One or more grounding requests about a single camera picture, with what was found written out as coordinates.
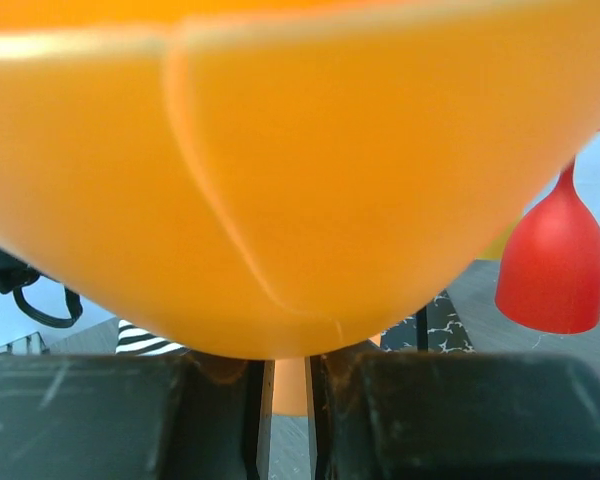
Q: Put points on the gold wine glass rack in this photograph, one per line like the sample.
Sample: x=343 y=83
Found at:
x=445 y=330

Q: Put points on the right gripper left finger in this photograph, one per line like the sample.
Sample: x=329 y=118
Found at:
x=196 y=416

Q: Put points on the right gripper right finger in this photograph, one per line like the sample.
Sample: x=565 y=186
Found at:
x=398 y=415

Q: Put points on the red plastic wine glass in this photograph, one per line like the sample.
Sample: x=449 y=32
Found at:
x=549 y=276

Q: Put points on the black white striped cloth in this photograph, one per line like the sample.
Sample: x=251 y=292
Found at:
x=136 y=341

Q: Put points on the orange plastic wine glass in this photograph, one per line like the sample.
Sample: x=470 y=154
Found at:
x=271 y=180

